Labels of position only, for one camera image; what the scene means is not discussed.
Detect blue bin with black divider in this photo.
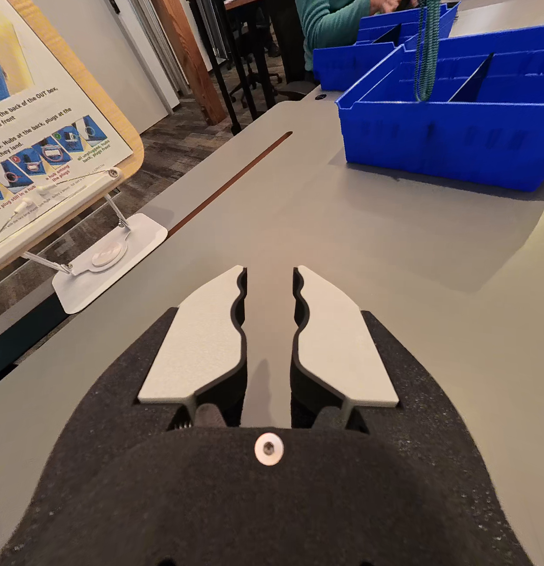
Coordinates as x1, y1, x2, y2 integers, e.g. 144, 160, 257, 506
335, 24, 544, 193
313, 2, 462, 92

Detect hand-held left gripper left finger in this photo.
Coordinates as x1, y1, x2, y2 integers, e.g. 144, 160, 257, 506
137, 265, 248, 427

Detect dark furniture legs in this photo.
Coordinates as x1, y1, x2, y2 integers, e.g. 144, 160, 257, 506
188, 0, 273, 135

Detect teal braided usb cable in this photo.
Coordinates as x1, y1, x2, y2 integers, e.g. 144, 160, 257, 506
413, 0, 441, 103

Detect printed instruction sheet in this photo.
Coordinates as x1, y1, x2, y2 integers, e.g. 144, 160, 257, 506
0, 0, 135, 248

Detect wooden document stand white base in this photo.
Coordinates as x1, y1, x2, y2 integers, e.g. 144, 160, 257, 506
0, 0, 169, 315

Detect wooden post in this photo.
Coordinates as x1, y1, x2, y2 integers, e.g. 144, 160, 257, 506
152, 0, 227, 126

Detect black office chair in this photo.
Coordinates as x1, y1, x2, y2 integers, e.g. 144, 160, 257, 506
230, 57, 283, 108

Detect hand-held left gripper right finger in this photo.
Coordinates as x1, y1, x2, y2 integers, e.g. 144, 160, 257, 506
291, 265, 400, 428

